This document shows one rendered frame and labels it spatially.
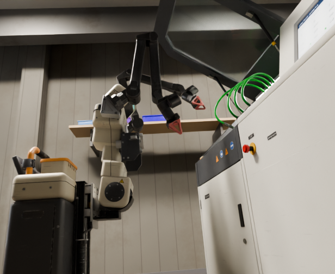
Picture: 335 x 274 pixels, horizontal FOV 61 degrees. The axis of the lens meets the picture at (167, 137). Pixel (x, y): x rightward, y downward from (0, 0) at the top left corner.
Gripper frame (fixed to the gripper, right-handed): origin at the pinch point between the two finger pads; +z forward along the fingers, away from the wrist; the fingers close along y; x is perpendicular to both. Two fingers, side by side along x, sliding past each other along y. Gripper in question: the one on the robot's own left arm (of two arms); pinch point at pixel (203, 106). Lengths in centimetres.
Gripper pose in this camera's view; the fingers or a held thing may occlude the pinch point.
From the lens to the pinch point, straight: 199.4
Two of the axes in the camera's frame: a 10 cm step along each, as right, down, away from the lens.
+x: -6.6, 7.4, -1.3
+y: 4.0, 4.9, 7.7
